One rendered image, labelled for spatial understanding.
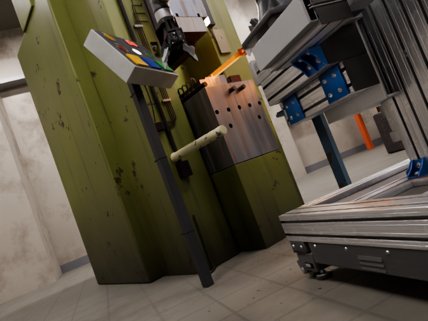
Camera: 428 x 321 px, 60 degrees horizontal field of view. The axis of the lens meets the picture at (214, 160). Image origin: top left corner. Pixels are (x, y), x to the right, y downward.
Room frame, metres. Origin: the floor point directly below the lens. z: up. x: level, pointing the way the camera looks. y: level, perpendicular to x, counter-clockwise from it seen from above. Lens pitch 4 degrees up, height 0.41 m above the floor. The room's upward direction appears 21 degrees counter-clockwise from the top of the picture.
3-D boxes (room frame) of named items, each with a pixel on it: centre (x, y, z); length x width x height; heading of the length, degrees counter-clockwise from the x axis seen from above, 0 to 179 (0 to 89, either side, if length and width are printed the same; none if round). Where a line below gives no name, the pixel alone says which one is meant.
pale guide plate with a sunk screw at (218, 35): (2.37, -0.32, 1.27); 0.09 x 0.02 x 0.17; 129
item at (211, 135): (1.78, 0.05, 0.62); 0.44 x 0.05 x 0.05; 39
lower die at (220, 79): (2.23, -0.03, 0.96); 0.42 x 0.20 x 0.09; 39
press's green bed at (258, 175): (2.28, -0.07, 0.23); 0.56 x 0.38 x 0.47; 39
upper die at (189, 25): (2.23, -0.03, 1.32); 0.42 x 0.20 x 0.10; 39
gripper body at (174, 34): (1.53, -0.02, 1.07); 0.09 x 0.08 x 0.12; 19
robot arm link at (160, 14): (1.54, -0.02, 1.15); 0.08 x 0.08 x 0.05
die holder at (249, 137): (2.28, -0.07, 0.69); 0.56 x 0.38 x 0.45; 39
